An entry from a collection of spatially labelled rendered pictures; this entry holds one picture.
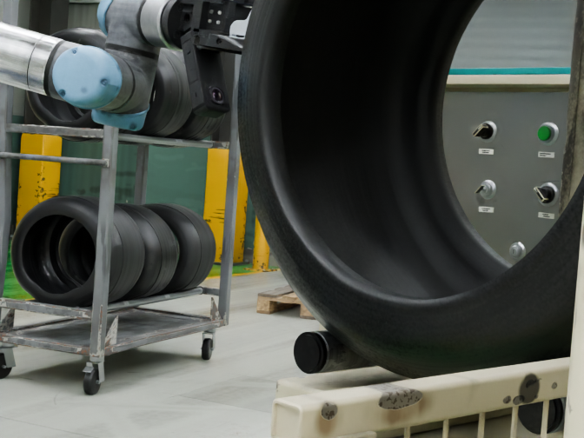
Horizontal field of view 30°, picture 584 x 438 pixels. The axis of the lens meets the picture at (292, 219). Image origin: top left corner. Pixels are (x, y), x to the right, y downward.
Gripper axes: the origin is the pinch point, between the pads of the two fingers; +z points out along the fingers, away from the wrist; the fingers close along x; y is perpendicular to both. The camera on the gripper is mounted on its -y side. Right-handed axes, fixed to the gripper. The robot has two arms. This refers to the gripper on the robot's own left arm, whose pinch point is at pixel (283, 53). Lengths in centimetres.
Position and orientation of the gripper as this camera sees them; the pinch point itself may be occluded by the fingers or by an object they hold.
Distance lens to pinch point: 131.9
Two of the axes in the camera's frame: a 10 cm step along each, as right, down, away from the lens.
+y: 1.6, -9.8, -1.4
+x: 7.1, 0.2, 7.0
